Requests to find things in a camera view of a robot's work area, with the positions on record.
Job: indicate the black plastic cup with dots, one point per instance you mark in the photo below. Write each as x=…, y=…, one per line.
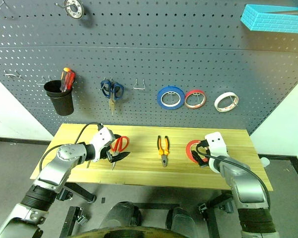
x=62, y=101

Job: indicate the dark grey rounded shell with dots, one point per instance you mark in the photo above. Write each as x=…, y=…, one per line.
x=121, y=215
x=181, y=223

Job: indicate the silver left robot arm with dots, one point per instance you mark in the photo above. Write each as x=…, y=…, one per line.
x=64, y=158

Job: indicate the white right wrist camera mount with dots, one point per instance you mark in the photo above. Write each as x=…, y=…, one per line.
x=216, y=145

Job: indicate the small white round object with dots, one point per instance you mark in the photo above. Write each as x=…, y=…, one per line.
x=265, y=161

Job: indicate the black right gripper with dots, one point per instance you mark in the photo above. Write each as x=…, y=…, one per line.
x=204, y=146

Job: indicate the large red tape roll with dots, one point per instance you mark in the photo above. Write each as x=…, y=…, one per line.
x=188, y=150

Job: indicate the small red white tape roll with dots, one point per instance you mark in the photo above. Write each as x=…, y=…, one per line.
x=196, y=91

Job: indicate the black metal table frame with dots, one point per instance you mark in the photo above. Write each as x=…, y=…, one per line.
x=79, y=193

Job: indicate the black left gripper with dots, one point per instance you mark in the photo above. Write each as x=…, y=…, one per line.
x=110, y=155

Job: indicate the dark curved rim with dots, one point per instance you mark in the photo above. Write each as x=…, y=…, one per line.
x=129, y=231

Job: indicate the grey metal pegboard wall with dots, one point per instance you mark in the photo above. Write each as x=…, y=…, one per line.
x=139, y=49

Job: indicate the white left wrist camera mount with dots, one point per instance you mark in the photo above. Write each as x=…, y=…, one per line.
x=100, y=141

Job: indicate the blue tape roll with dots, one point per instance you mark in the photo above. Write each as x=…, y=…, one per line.
x=159, y=98

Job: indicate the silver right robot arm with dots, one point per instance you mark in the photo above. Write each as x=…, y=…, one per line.
x=245, y=188

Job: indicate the light blue brick-pattern box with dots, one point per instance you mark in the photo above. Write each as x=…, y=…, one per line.
x=270, y=23

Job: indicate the orange black pliers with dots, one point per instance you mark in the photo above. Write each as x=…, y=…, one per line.
x=164, y=155

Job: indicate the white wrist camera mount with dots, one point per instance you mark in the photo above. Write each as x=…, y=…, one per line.
x=216, y=145
x=100, y=141

